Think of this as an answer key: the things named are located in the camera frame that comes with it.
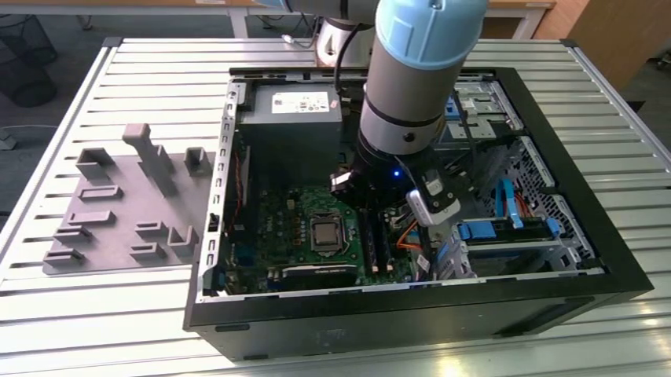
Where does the silver CPU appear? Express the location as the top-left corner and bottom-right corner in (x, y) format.
(312, 220), (340, 245)

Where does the green motherboard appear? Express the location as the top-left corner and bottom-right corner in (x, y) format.
(223, 184), (420, 294)

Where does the hard disk blue carrier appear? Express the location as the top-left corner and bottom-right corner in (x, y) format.
(453, 217), (561, 247)

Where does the blue drive bay latch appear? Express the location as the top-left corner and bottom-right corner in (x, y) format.
(442, 97), (465, 121)

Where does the black graphics card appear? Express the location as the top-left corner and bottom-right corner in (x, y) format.
(279, 263), (357, 291)

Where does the grey metal drive cage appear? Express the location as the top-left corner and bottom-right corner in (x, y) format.
(428, 80), (525, 158)

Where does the grey metal disk bay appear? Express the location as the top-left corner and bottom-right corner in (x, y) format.
(433, 231), (584, 280)

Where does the black open PC case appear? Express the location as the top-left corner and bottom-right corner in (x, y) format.
(181, 66), (656, 362)

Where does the grey parts rack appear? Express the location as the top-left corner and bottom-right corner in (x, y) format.
(41, 122), (218, 275)

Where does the wooden cabinet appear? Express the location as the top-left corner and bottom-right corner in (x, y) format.
(533, 0), (671, 92)

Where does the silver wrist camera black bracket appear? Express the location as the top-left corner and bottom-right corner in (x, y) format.
(405, 168), (462, 228)

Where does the orange wire pair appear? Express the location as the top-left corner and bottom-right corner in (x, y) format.
(394, 219), (424, 251)

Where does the blue flat data wire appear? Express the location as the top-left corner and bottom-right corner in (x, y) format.
(494, 178), (525, 229)

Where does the black cable silver plug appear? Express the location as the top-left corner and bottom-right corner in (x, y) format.
(279, 0), (318, 50)

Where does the white frame desk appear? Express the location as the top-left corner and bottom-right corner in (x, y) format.
(30, 0), (556, 40)

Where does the black wire basket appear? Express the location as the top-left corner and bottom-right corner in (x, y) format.
(0, 14), (59, 108)

